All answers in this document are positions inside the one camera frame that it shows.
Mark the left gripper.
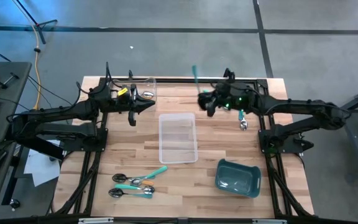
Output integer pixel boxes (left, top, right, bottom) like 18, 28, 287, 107
110, 83, 157, 127

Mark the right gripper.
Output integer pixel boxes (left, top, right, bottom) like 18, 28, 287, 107
197, 81, 241, 118

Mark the clear rectangular plastic bin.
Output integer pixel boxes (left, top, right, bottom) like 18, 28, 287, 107
158, 112, 198, 165

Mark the teal plastic bin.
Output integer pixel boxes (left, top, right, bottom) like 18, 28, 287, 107
214, 158, 262, 199

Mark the white paper sheet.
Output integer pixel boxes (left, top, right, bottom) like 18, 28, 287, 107
23, 139, 61, 187

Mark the black tripod stand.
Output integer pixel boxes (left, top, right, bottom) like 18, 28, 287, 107
13, 0, 58, 45

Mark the grey office desk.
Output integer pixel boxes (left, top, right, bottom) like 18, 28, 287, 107
0, 61, 32, 220

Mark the clear plastic bin with handles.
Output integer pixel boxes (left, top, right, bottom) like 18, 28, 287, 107
108, 77, 158, 106

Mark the black aluminium rig frame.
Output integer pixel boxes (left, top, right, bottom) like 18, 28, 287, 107
53, 77, 315, 218

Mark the yellow cable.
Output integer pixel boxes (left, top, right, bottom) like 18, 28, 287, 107
11, 0, 43, 112

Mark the silver mounting bracket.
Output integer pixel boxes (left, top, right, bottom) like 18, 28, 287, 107
78, 217, 114, 224
252, 218, 288, 224

